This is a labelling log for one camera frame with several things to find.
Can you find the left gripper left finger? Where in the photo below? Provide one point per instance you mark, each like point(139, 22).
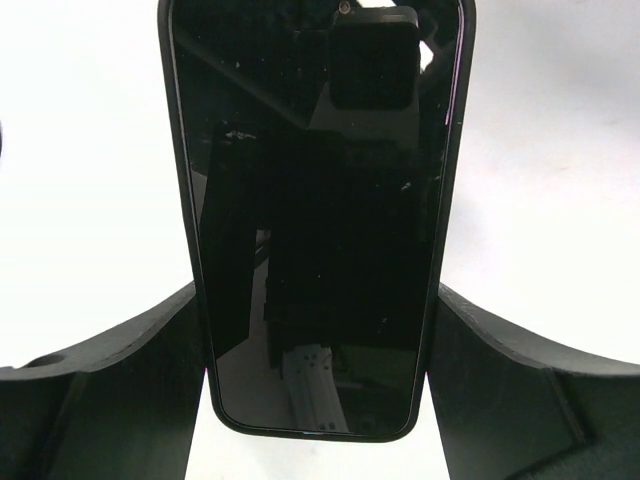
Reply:
point(120, 405)

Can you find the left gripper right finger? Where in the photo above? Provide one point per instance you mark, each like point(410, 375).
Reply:
point(511, 404)

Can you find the black phone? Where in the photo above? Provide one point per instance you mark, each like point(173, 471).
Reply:
point(316, 145)

